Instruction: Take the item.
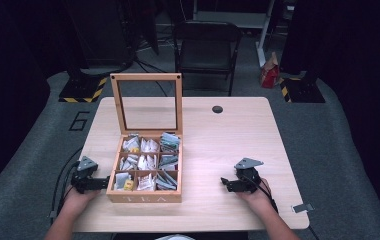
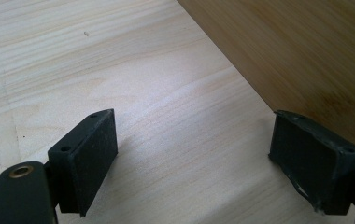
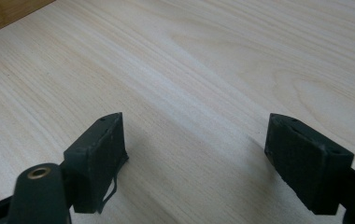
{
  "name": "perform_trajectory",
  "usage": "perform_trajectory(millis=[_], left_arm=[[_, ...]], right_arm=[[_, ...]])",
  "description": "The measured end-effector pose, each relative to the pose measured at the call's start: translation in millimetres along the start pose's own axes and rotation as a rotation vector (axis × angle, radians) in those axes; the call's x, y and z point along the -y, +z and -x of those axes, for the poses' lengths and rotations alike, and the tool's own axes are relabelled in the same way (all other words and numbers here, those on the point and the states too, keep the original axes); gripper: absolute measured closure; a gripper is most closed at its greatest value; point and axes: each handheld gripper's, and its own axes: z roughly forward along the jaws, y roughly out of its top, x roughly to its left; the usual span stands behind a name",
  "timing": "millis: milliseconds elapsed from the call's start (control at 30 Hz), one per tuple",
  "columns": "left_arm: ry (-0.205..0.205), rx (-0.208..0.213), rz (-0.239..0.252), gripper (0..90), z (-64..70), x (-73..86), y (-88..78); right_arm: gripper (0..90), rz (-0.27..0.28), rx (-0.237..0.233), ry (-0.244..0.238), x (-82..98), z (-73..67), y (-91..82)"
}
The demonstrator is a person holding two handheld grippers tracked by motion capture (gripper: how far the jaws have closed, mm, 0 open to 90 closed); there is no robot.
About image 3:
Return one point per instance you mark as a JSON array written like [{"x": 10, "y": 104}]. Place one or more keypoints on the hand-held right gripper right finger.
[{"x": 306, "y": 168}]

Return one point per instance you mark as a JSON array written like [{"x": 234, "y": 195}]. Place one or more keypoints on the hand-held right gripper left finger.
[{"x": 99, "y": 161}]

